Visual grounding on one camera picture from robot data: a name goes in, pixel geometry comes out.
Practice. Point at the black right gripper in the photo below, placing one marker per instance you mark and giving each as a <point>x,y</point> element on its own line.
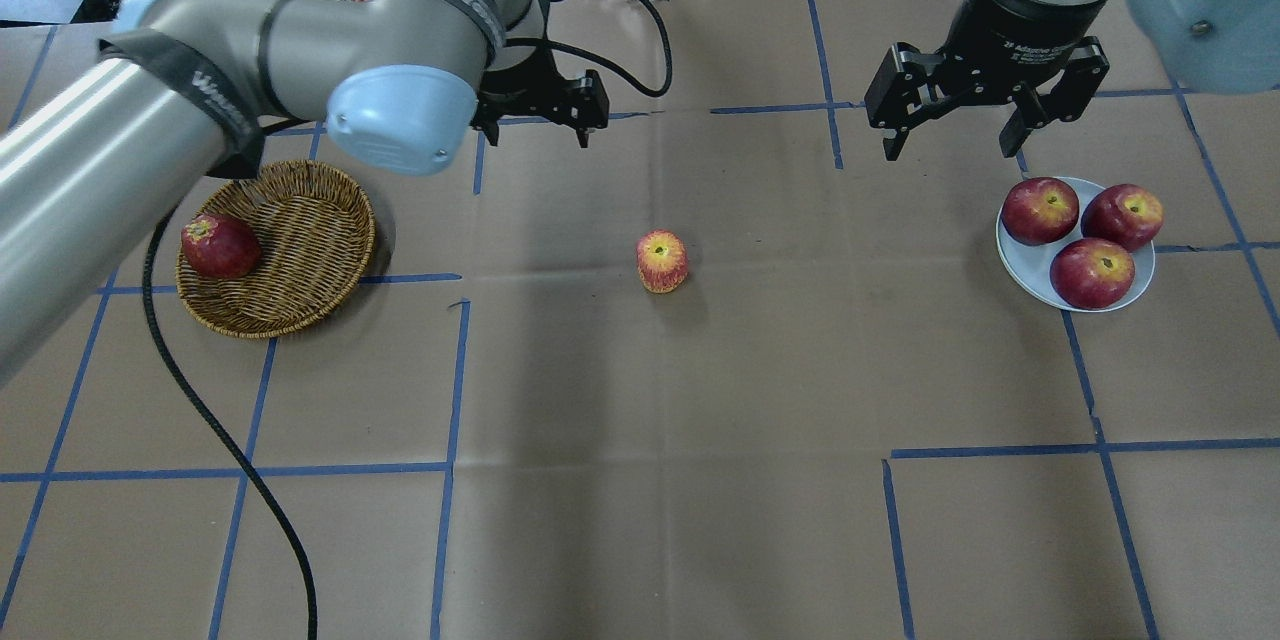
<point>1012,32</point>

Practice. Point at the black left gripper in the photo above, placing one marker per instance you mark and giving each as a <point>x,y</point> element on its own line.
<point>527,80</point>

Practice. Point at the red yellow apple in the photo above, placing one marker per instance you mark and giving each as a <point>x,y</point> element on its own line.
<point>662,261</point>

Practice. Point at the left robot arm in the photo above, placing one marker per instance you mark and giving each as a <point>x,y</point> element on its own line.
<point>179,92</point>

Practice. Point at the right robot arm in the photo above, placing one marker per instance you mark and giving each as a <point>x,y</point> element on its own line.
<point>1213,46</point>

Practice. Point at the red apple on plate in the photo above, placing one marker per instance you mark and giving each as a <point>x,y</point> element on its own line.
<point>1040,211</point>
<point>1125,214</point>
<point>1092,273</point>

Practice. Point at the light blue plate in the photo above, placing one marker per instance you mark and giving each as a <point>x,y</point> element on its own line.
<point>1029,265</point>

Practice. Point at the red apple on plate back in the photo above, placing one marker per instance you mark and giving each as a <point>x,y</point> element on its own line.
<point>1125,214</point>

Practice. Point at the red apple on plate front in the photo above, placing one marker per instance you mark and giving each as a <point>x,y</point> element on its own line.
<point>1092,273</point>

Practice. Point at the woven wicker basket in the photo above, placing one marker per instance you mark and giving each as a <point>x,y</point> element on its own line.
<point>317,231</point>

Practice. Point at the red apple in basket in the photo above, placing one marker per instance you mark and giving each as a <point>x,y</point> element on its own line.
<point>220,246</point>

